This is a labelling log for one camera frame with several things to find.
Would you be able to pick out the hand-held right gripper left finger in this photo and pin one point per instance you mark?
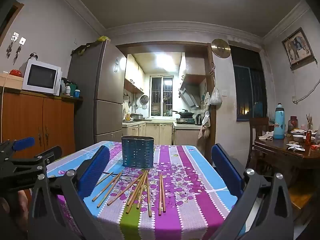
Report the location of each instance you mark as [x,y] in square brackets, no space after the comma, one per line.
[96,170]

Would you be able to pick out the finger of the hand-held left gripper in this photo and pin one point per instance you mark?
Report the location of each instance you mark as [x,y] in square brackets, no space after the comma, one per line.
[47,155]
[23,143]

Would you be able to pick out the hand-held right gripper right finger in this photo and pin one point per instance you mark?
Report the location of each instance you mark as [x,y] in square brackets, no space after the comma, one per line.
[226,170]

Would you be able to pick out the blue perforated utensil holder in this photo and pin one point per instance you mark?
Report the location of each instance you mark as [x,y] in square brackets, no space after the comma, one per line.
[137,152]

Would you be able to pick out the bunch of wooden chopsticks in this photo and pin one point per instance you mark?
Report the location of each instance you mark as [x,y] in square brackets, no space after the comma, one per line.
[140,183]

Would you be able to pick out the person's left hand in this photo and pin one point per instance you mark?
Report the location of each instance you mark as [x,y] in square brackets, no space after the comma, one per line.
[22,200]

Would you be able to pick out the orange wooden cabinet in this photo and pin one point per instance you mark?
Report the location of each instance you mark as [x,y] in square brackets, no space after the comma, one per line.
[25,120]

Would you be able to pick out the floral striped tablecloth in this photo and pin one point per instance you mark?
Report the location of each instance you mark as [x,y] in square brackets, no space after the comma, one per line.
[185,180]

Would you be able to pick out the hanging cloth bags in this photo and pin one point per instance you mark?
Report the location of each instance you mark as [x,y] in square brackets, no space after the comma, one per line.
[205,127]

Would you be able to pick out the crumpled white cloth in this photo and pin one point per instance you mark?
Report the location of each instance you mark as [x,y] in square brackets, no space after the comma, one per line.
[266,136]

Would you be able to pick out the dark wooden chair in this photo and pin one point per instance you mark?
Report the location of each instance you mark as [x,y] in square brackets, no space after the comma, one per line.
[258,127]

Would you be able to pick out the steel electric kettle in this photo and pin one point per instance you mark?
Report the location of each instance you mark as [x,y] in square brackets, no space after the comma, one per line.
[198,120]

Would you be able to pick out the dark wooden dining table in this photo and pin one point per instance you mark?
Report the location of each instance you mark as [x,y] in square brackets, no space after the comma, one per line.
[280,150]

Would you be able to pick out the cream box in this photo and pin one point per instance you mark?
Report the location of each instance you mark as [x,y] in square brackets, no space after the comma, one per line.
[11,81]

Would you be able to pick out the gas stove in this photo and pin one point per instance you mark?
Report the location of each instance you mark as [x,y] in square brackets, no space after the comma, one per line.
[185,121]

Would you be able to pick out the grey rice cooker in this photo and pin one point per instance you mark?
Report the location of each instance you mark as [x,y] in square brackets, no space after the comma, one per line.
[136,117]

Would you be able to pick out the small white bottle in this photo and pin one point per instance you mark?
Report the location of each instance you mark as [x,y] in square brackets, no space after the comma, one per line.
[68,90]

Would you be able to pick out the beige kitchen base cabinets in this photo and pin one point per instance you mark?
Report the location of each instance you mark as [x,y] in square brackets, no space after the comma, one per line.
[152,131]

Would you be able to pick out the white microwave oven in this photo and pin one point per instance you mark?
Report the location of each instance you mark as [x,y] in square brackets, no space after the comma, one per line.
[41,76]

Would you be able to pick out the black wok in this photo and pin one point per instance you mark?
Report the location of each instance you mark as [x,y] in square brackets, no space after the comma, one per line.
[185,114]

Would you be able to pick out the red round pot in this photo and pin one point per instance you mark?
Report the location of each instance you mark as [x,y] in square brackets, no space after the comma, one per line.
[15,73]

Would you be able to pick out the blue thermos flask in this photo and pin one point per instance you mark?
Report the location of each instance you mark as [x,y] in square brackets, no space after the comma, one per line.
[279,122]

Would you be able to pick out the green container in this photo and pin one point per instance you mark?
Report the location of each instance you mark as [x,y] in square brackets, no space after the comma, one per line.
[73,87]

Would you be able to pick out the white hanging plastic bag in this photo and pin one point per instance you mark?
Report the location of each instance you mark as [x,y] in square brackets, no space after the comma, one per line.
[215,97]

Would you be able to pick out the orange wooden stool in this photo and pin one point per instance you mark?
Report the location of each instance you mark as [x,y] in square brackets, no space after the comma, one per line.
[300,195]

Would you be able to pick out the white bowl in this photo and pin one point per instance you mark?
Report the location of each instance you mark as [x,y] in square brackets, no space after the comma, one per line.
[298,138]

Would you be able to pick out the red glass jar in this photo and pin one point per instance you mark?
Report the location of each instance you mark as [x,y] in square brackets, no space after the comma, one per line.
[292,124]

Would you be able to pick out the dark barred window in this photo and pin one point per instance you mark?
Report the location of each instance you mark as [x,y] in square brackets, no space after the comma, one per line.
[250,92]

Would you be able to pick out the hanging metal colander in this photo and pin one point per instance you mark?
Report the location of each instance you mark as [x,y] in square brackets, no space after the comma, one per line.
[144,100]

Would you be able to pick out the steel range hood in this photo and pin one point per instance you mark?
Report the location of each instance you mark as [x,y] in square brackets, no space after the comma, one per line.
[190,92]

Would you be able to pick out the black alarm clock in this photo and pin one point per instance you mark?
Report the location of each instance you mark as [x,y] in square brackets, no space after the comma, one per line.
[33,57]

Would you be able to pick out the red drink can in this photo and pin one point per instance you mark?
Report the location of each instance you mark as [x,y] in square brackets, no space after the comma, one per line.
[308,138]

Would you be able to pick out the grey refrigerator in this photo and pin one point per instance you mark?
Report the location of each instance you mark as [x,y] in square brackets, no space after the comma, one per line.
[107,80]

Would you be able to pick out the small red box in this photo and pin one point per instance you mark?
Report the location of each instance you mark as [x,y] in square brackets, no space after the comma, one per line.
[315,147]

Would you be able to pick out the jar of chopsticks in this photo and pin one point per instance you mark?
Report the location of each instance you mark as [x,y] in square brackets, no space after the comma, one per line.
[309,123]

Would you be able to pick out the kitchen window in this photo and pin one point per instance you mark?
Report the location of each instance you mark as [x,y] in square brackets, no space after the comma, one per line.
[162,96]

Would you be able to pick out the kitchen ceiling light panel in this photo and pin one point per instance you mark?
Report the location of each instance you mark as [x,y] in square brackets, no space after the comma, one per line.
[165,60]

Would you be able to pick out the yellow plastic bag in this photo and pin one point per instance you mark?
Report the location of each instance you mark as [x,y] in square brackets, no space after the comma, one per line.
[103,38]

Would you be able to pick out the framed elephant picture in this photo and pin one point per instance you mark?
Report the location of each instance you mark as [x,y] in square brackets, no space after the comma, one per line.
[297,48]

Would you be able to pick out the white wall switch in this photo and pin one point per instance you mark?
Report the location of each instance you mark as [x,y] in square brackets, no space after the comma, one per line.
[225,93]

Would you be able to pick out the beige kitchen wall cabinets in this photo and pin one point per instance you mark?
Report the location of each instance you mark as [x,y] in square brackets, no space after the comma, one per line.
[132,75]

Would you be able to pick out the hanging wall ornament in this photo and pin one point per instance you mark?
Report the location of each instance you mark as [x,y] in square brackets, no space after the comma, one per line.
[15,37]
[22,40]

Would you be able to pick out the round gold wall clock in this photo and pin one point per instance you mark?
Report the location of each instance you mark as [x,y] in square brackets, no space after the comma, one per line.
[220,48]

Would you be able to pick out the brown door frame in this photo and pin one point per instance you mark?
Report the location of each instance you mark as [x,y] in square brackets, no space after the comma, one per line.
[15,11]

